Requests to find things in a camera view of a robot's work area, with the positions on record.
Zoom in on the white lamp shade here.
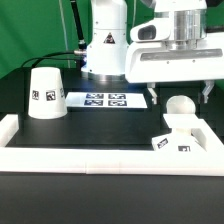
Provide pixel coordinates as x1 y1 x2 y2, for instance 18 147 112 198
28 67 67 119

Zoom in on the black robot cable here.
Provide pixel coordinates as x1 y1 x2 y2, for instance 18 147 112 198
20 0 88 69

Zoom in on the white lamp base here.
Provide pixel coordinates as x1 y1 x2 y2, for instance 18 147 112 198
151 113 210 153

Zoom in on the thin white cable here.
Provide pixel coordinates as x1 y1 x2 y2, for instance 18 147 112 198
58 0 72 69

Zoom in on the white tag sheet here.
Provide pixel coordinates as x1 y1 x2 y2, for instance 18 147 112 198
66 92 147 109

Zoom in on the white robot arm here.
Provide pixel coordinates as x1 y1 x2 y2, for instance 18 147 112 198
82 0 224 98

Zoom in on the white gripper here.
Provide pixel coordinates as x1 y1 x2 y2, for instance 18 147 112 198
125 42 224 105

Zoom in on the white lamp bulb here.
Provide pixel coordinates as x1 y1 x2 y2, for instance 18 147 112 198
166 95 196 114

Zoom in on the white U-shaped fence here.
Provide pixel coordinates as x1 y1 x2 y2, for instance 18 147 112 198
0 114 224 176

